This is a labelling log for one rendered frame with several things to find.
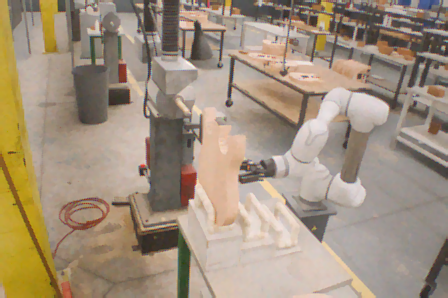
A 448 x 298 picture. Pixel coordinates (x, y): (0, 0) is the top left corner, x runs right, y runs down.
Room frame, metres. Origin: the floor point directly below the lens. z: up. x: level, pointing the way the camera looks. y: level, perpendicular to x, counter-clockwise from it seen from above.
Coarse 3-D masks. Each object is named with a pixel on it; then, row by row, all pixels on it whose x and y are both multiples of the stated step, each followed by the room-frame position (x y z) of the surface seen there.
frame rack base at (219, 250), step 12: (192, 204) 1.22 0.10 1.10; (192, 216) 1.19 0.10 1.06; (204, 216) 1.15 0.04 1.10; (192, 228) 1.18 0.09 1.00; (204, 228) 1.07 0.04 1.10; (192, 240) 1.17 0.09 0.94; (204, 240) 1.03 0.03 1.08; (216, 240) 1.02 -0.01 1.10; (228, 240) 1.03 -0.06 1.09; (240, 240) 1.05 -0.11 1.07; (204, 252) 1.02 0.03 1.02; (216, 252) 1.02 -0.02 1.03; (228, 252) 1.04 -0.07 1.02; (204, 264) 1.01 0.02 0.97; (216, 264) 1.02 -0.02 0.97; (228, 264) 1.04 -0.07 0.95
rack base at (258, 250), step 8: (256, 216) 1.28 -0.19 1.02; (240, 224) 1.22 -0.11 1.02; (256, 224) 1.23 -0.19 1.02; (256, 240) 1.12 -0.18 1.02; (264, 240) 1.13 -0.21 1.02; (272, 240) 1.13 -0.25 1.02; (248, 248) 1.07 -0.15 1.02; (256, 248) 1.08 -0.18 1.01; (264, 248) 1.10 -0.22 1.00; (272, 248) 1.11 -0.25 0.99; (240, 256) 1.06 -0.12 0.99; (248, 256) 1.07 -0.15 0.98; (256, 256) 1.09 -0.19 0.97; (264, 256) 1.10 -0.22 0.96; (272, 256) 1.12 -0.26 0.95; (240, 264) 1.06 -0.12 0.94
